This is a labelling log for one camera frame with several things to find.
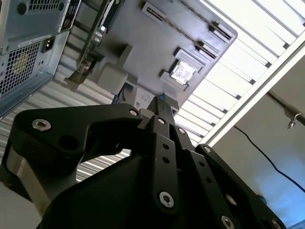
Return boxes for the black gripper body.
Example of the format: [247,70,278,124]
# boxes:
[39,155,212,229]

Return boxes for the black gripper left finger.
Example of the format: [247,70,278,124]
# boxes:
[0,95,183,210]

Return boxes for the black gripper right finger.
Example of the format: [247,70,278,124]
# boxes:
[164,101,286,229]

